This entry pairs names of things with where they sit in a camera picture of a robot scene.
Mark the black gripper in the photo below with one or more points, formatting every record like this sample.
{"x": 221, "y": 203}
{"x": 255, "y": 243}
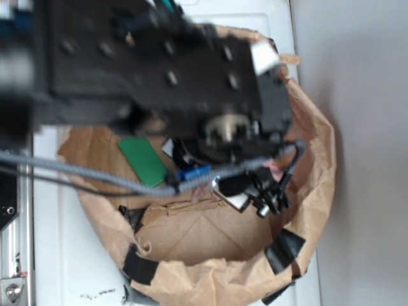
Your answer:
{"x": 235, "y": 143}

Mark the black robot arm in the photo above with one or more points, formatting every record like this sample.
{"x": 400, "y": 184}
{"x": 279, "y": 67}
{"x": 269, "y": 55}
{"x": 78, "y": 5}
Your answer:
{"x": 142, "y": 69}

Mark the blue wooden block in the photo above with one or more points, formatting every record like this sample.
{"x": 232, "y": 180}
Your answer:
{"x": 195, "y": 174}

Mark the green wooden block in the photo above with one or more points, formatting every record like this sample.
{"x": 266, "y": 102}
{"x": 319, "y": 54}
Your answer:
{"x": 144, "y": 161}

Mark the black tape strip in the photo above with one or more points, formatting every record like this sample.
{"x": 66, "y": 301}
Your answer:
{"x": 283, "y": 250}
{"x": 139, "y": 269}
{"x": 134, "y": 296}
{"x": 271, "y": 297}

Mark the brown paper bag basin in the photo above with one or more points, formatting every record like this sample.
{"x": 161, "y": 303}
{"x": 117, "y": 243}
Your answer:
{"x": 208, "y": 252}

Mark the black tape strip lower right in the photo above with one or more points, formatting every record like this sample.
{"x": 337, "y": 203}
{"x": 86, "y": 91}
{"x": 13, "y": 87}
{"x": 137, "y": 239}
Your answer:
{"x": 271, "y": 297}

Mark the black tape strip lower left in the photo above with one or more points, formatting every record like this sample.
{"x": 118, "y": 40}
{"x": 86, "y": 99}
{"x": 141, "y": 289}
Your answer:
{"x": 134, "y": 296}

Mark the aluminium frame rail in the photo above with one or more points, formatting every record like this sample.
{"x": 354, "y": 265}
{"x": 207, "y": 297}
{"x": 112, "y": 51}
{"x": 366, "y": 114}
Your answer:
{"x": 17, "y": 246}

